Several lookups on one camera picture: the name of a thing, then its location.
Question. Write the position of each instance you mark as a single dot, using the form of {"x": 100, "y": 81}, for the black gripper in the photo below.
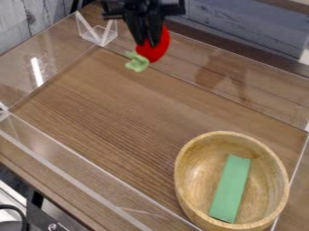
{"x": 128, "y": 9}

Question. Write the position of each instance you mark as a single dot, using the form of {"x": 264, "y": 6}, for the red plush strawberry toy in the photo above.
{"x": 147, "y": 54}

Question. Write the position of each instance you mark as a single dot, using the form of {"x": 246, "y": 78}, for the wooden oval bowl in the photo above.
{"x": 196, "y": 171}

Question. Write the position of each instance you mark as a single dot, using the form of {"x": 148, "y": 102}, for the clear acrylic barrier panel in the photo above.
{"x": 116, "y": 187}

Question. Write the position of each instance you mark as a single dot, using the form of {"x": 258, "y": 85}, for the green rectangular block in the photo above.
{"x": 226, "y": 201}

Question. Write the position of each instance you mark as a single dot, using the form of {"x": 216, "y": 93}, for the black table leg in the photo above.
{"x": 33, "y": 203}

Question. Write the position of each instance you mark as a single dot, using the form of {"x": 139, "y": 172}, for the clear acrylic corner bracket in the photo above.
{"x": 99, "y": 35}

